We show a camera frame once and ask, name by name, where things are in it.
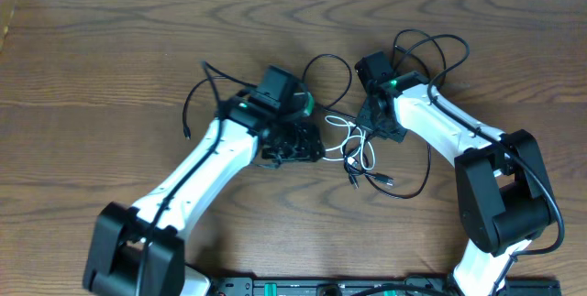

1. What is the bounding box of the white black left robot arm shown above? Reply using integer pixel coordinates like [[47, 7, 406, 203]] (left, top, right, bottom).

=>
[[82, 66, 325, 295]]

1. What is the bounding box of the black USB cable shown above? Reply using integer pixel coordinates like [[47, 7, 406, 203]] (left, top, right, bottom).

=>
[[182, 28, 449, 200]]

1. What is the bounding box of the white USB cable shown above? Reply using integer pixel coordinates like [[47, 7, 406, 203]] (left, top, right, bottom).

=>
[[322, 115, 377, 171]]

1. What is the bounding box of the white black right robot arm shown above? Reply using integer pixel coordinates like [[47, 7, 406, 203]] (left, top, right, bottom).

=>
[[355, 52, 557, 295]]

